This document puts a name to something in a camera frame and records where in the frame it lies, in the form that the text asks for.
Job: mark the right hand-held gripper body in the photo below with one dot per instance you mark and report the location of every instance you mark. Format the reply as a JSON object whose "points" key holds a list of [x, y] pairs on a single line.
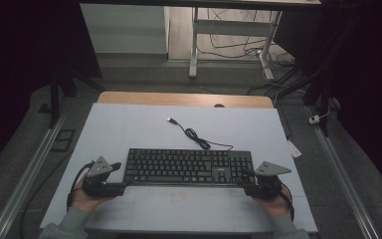
{"points": [[268, 179]]}

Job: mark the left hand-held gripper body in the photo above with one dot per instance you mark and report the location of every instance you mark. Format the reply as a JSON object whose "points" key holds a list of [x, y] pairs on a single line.
{"points": [[96, 172]]}

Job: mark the black computer keyboard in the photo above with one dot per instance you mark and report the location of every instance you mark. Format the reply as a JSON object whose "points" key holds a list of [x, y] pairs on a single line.
{"points": [[185, 166]]}

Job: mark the person's right hand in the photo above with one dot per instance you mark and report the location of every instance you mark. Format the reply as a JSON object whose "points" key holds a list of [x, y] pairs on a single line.
{"points": [[274, 205]]}

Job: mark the person's left hand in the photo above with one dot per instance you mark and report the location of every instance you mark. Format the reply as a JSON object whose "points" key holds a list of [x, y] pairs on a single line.
{"points": [[85, 201]]}

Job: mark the white paper tag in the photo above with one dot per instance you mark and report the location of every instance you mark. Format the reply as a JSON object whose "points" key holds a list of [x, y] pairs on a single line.
{"points": [[293, 149]]}

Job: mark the black floor plate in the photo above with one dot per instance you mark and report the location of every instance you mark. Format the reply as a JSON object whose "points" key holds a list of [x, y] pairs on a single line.
{"points": [[63, 140]]}

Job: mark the white table cover sheet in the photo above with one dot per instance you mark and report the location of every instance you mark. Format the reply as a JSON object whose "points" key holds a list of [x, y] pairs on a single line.
{"points": [[146, 129]]}

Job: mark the small white adapter box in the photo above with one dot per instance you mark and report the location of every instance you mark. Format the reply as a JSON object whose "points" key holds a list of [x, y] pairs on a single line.
{"points": [[314, 119]]}

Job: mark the black metal stand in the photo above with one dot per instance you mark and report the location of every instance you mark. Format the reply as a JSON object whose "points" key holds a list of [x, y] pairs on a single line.
{"points": [[55, 96], [318, 93]]}

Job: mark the dark curtain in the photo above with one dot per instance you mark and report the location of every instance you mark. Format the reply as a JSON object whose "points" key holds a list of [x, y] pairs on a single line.
{"points": [[368, 83], [20, 66]]}

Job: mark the white cabinet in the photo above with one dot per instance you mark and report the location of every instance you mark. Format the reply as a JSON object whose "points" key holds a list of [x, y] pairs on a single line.
{"points": [[126, 30]]}

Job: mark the aluminium floor rail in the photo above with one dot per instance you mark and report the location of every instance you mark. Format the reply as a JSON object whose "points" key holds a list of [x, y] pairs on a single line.
{"points": [[30, 179], [341, 172]]}

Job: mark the white metal desk frame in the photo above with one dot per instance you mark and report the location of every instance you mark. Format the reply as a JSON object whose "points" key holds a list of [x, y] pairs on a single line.
{"points": [[232, 27]]}

